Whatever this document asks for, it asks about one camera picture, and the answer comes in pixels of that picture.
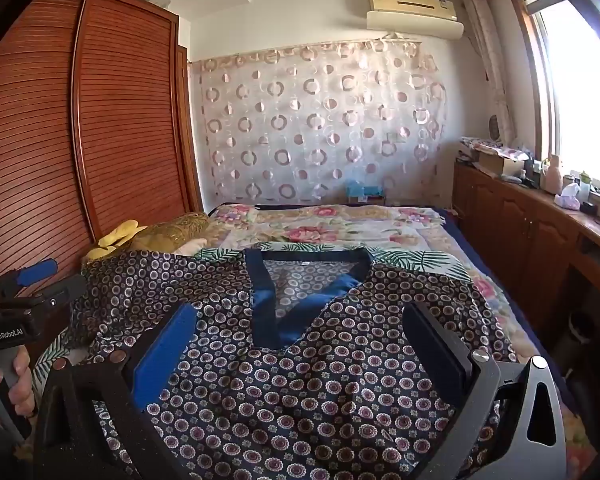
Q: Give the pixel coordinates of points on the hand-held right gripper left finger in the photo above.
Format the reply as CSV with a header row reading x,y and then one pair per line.
x,y
165,355

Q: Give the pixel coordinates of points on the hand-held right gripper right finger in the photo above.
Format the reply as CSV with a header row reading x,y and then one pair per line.
x,y
432,342

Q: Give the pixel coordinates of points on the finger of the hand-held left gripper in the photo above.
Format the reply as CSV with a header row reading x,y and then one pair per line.
x,y
36,271
67,287

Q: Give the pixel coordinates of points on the navy circle-patterned shirt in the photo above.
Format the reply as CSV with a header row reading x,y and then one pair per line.
x,y
290,390

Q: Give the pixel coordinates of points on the person's left hand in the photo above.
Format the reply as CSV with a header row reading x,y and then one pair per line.
x,y
21,385

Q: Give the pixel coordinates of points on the yellow plush toy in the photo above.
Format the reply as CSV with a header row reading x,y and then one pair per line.
x,y
115,240

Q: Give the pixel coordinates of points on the palm leaf printed sheet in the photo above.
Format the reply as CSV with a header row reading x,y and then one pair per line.
x,y
430,262

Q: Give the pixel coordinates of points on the white pillow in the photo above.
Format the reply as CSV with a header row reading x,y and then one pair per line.
x,y
190,249

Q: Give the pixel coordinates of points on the gold patterned pillow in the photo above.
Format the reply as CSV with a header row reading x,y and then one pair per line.
x,y
172,230

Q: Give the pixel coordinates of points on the wooden sideboard cabinet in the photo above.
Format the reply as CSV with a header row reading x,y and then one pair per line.
x,y
520,230

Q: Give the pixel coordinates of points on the waste bin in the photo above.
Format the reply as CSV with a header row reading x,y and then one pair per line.
x,y
578,327

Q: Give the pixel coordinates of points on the floral blanket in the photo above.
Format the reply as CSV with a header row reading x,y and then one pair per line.
x,y
330,225

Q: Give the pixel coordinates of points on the wooden louvred wardrobe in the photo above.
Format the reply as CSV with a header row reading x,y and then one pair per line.
x,y
105,125

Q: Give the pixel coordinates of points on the teal tissue box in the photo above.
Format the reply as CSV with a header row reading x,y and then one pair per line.
x,y
365,192

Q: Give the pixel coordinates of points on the cardboard box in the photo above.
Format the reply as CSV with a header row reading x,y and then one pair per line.
x,y
500,164

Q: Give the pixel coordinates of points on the tissue pack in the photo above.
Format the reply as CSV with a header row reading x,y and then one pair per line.
x,y
567,200

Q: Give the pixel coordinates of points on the pink bottle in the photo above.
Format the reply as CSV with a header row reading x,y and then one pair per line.
x,y
552,177

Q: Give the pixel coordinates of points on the green capped bottle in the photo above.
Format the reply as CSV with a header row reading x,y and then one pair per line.
x,y
585,187

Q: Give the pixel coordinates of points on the sheer circle-patterned curtain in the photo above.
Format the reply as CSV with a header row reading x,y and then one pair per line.
x,y
320,120

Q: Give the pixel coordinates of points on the window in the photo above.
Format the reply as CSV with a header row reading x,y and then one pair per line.
x,y
575,90

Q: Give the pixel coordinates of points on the white tied window curtain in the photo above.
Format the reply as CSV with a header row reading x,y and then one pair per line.
x,y
490,55

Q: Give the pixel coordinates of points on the white wall air conditioner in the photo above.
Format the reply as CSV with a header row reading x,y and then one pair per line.
x,y
412,15

